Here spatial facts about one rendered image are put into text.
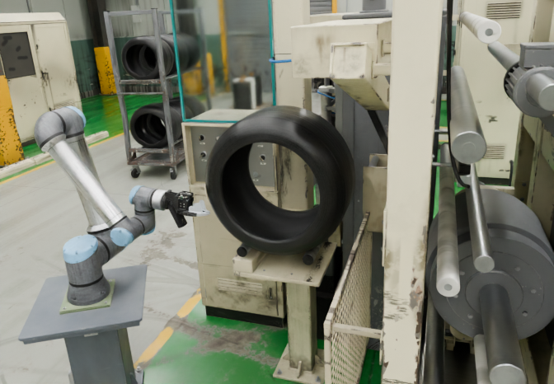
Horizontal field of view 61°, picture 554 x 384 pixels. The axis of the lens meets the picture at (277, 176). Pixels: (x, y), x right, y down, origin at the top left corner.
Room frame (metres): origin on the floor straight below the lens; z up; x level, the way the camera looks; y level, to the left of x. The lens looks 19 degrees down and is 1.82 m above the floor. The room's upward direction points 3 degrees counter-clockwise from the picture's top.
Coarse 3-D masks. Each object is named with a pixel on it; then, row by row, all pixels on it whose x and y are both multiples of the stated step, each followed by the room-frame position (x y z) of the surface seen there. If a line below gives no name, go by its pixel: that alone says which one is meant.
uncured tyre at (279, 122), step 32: (256, 128) 1.69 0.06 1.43; (288, 128) 1.66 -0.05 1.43; (320, 128) 1.72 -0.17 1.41; (224, 160) 1.72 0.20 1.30; (320, 160) 1.61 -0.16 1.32; (352, 160) 1.78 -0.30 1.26; (224, 192) 1.90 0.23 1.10; (256, 192) 1.99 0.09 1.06; (320, 192) 1.60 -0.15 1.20; (352, 192) 1.74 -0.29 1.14; (224, 224) 1.74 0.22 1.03; (256, 224) 1.90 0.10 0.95; (288, 224) 1.92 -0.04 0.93; (320, 224) 1.60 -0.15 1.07
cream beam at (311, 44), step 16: (304, 32) 1.38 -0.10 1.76; (320, 32) 1.37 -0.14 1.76; (336, 32) 1.35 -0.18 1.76; (352, 32) 1.34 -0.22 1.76; (368, 32) 1.32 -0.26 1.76; (384, 32) 1.46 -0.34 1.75; (304, 48) 1.38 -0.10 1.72; (320, 48) 1.37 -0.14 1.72; (304, 64) 1.38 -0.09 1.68; (320, 64) 1.37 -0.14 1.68
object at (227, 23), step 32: (192, 0) 2.58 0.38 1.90; (224, 0) 2.52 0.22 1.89; (256, 0) 2.46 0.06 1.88; (192, 32) 2.58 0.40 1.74; (224, 32) 2.52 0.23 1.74; (256, 32) 2.46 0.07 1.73; (192, 64) 2.59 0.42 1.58; (224, 64) 2.53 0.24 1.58; (256, 64) 2.47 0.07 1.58; (192, 96) 2.59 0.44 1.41; (224, 96) 2.53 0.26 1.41; (256, 96) 2.47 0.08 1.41
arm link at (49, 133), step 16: (48, 112) 2.03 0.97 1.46; (48, 128) 1.95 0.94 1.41; (48, 144) 1.92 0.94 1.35; (64, 144) 1.95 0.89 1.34; (64, 160) 1.92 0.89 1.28; (80, 160) 1.95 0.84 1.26; (80, 176) 1.90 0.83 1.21; (96, 192) 1.89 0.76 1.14; (96, 208) 1.87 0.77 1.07; (112, 208) 1.87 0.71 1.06; (112, 224) 1.84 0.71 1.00; (128, 224) 1.86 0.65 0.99; (112, 240) 1.84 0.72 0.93; (128, 240) 1.82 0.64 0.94
